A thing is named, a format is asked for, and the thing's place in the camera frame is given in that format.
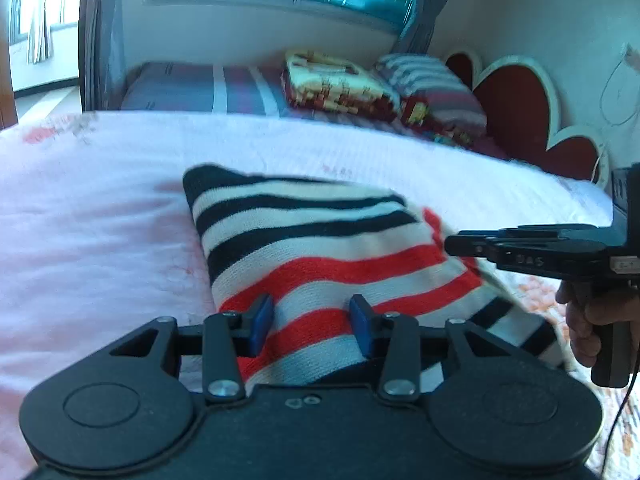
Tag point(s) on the colourful printed cloth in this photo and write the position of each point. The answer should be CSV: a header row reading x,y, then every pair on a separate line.
x,y
425,119

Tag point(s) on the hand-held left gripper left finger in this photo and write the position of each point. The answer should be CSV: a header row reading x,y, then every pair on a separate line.
x,y
262,321

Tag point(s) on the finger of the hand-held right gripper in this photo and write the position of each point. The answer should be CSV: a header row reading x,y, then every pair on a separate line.
x,y
530,255
550,232

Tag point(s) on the white sheer curtain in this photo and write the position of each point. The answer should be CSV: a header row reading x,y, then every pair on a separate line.
x,y
45,15

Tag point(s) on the striped knit sweater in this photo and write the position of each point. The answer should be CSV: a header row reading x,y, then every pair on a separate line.
x,y
310,240

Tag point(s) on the balcony window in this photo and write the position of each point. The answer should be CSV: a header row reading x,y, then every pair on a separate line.
x,y
30,5

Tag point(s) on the red heart-shaped headboard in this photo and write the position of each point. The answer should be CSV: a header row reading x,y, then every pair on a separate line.
x,y
525,105

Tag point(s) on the purple striped bed sheet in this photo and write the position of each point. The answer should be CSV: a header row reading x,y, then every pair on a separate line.
x,y
175,87

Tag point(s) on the pale bed cover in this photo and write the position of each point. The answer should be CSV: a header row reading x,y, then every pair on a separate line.
x,y
100,210

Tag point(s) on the grey curtain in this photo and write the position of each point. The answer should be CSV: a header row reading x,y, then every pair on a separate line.
x,y
430,10
100,35

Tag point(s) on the folded printed blanket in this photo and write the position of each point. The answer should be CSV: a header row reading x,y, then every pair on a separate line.
x,y
340,85

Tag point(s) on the brown wooden door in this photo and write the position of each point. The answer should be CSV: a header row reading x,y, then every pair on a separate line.
x,y
6,90

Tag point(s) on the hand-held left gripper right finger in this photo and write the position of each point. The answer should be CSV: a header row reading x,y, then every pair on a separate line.
x,y
361,321

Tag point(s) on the person's right hand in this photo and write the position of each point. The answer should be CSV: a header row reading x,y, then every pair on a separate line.
x,y
582,330

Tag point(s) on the striped pillow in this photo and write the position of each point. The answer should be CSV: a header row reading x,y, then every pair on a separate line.
x,y
435,95

